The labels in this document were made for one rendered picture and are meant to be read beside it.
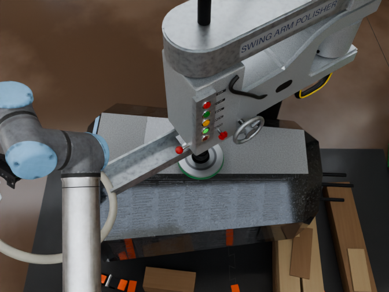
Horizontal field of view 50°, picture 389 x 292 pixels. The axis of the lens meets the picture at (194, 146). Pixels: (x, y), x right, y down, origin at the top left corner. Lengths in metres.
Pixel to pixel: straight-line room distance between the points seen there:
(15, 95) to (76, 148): 0.17
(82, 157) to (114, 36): 2.91
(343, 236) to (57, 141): 2.16
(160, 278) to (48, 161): 1.75
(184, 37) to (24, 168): 0.61
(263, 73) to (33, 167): 0.96
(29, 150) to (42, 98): 2.64
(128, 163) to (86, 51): 2.14
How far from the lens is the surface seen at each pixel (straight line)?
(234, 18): 1.33
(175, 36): 1.27
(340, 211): 2.86
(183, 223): 2.07
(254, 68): 1.60
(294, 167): 2.04
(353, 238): 2.82
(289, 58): 1.61
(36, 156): 0.89
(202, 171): 1.91
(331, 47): 1.85
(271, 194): 2.04
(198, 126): 1.45
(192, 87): 1.34
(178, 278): 2.56
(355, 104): 3.50
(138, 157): 1.74
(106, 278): 2.72
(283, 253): 2.54
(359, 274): 2.74
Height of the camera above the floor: 2.62
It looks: 59 degrees down
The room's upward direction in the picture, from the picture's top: straight up
